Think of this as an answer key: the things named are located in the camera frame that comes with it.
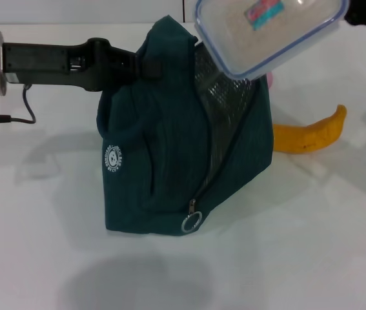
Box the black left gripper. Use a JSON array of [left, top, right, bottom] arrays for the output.
[[1, 37, 165, 94]]

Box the dark teal insulated lunch bag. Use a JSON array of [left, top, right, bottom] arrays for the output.
[[96, 14, 274, 237]]

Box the clear plastic lunch box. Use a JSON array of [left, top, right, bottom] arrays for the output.
[[191, 0, 351, 81]]

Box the yellow toy banana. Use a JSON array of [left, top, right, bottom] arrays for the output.
[[272, 104, 347, 154]]

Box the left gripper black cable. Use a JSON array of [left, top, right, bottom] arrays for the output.
[[0, 83, 37, 126]]

